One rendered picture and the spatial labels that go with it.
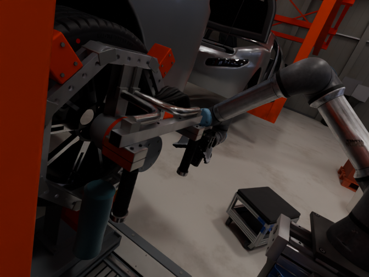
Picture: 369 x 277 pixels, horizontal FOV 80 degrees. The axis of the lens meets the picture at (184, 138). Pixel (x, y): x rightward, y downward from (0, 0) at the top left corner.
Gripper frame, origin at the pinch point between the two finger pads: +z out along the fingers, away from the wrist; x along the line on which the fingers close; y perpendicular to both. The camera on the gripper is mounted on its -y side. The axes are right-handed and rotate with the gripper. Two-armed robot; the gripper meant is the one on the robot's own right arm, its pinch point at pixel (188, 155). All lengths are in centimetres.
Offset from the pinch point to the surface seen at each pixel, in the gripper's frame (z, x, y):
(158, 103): 14.2, -9.7, 17.6
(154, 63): 6.7, -20.2, 27.2
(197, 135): 2.0, 1.5, 9.5
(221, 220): -92, 16, -83
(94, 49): 29.4, -22.6, 27.5
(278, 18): -875, -163, 246
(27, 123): 62, 9, 26
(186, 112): 9.0, -2.1, 17.1
